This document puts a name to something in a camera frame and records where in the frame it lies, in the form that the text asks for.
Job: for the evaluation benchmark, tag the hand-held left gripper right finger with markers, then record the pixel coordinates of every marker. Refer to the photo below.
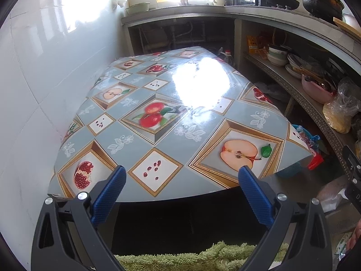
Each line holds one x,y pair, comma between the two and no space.
255,194

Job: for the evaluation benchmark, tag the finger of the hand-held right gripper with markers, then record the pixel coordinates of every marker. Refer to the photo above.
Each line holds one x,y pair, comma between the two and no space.
356,195
354,165

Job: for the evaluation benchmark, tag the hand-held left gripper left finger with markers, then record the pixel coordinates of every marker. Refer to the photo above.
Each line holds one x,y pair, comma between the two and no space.
110,194

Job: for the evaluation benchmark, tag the blue plastic basket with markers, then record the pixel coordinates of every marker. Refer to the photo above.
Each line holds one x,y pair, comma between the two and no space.
296,169

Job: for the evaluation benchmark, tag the person's right hand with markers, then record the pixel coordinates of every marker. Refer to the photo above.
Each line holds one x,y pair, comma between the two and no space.
356,240

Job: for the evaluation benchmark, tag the crumpled clear plastic bag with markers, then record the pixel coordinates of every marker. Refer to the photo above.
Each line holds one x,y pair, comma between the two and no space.
348,96

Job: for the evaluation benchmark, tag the perforated metal shelf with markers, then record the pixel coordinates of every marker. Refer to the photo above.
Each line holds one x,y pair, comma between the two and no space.
310,107

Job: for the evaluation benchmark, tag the pink plastic basin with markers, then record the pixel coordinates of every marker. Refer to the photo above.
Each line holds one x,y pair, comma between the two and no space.
317,93

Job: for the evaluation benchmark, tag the green shaggy mat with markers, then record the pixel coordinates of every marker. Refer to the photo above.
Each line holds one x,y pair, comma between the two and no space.
197,257

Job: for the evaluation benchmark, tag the wooden shelf leg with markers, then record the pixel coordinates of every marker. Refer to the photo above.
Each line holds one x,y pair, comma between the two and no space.
290,106

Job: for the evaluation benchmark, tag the bundle of wooden chopsticks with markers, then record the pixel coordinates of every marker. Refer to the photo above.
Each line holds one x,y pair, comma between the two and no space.
316,77

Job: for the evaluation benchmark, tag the stack of plates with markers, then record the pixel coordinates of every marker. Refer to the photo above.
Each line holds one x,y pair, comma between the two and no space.
293,67

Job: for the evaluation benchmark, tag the stack of white bowls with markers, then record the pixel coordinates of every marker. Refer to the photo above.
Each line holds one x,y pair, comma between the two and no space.
277,56

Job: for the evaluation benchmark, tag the wooden cutting board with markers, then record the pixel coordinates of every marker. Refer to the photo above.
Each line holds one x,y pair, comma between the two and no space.
348,26

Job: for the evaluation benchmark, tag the yellow cooking oil bottle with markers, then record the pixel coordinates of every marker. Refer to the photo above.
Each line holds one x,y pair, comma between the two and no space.
228,58

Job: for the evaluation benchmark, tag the orange food packets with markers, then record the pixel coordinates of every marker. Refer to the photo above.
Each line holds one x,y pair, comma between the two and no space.
255,45

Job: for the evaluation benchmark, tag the black pot with steel lid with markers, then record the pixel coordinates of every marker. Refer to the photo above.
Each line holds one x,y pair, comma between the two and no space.
321,1

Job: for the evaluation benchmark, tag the black wok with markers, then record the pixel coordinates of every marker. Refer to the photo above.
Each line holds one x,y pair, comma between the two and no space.
280,0

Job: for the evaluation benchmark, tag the pale green basin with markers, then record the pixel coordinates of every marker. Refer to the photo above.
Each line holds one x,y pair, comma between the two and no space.
138,8

